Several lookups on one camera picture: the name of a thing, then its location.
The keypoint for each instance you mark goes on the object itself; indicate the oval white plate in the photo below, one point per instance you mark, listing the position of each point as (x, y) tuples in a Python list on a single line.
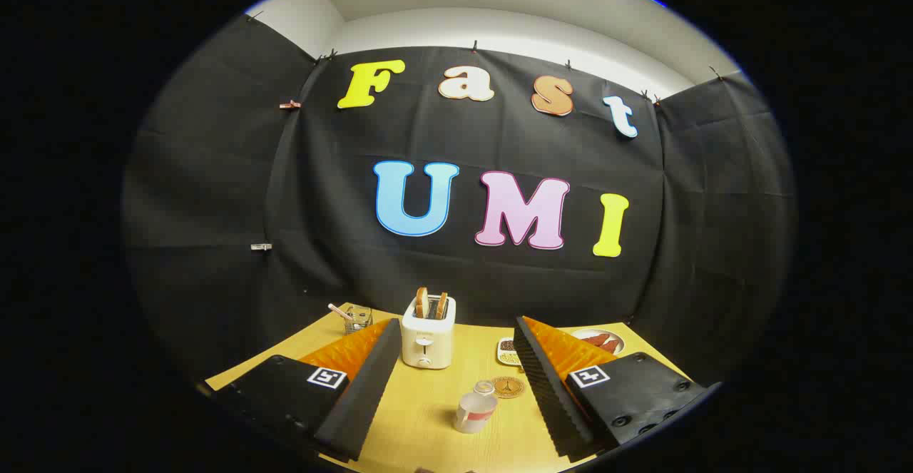
[(579, 334)]

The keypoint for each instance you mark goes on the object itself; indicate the pale bread slice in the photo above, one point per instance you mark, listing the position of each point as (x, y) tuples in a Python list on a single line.
[(441, 305)]

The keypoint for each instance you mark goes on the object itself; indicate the black backdrop cloth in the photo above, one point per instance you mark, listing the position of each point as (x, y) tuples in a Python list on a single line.
[(328, 195)]

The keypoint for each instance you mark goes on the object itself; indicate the cream toaster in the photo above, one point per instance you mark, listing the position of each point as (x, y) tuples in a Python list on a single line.
[(426, 344)]

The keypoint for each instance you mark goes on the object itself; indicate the red sausage piece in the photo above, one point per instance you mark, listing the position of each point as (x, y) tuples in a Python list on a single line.
[(610, 345), (595, 338)]

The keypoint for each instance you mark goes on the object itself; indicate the small white dish with seeds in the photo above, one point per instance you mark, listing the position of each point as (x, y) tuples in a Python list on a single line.
[(506, 350)]

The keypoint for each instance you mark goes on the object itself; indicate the round brown coaster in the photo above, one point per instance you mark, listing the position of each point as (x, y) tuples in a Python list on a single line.
[(509, 387)]

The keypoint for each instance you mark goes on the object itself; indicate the clear plastic juice bottle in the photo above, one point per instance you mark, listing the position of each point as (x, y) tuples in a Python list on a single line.
[(474, 410)]

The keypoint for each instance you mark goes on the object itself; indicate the pink checked straw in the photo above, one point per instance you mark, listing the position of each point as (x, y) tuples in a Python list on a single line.
[(339, 311)]

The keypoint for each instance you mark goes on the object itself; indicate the wooden table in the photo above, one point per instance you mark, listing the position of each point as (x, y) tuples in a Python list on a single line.
[(421, 416)]

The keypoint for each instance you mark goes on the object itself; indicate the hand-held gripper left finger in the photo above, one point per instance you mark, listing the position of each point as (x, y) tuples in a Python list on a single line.
[(356, 409)]

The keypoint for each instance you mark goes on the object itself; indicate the bread slice with brown crust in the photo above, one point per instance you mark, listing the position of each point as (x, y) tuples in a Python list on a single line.
[(422, 303)]

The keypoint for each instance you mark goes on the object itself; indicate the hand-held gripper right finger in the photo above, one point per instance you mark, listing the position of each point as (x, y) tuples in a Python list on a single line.
[(549, 402)]

